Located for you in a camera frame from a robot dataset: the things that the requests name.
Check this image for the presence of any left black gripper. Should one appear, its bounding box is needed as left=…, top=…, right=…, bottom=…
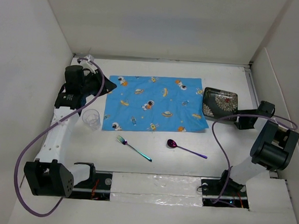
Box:
left=80, top=68, right=117, bottom=99

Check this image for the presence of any clear plastic cup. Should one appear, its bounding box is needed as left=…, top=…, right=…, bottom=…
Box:
left=82, top=109, right=101, bottom=131

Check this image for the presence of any dark floral square plate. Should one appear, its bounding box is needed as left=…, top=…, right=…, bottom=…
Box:
left=202, top=87, right=238, bottom=119

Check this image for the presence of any blue space-print cloth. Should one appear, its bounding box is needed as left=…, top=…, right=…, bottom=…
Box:
left=102, top=75, right=209, bottom=132

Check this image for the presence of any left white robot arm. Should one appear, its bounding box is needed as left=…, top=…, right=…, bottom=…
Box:
left=24, top=65, right=116, bottom=197

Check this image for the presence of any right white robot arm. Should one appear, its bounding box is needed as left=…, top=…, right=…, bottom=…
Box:
left=217, top=101, right=299, bottom=195

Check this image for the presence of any iridescent fork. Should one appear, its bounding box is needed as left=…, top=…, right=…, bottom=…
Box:
left=117, top=135, right=153, bottom=162

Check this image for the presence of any purple iridescent spoon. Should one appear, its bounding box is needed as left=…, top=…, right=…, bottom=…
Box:
left=166, top=139, right=208, bottom=159

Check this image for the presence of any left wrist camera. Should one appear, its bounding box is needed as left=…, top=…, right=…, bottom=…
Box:
left=77, top=54, right=96, bottom=73

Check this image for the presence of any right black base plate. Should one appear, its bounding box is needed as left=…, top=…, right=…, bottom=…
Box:
left=197, top=177, right=249, bottom=209

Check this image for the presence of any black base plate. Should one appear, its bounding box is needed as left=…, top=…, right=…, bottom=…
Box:
left=197, top=177, right=249, bottom=209
left=68, top=171, right=113, bottom=201

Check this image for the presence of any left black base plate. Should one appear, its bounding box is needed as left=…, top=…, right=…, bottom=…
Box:
left=68, top=171, right=113, bottom=201

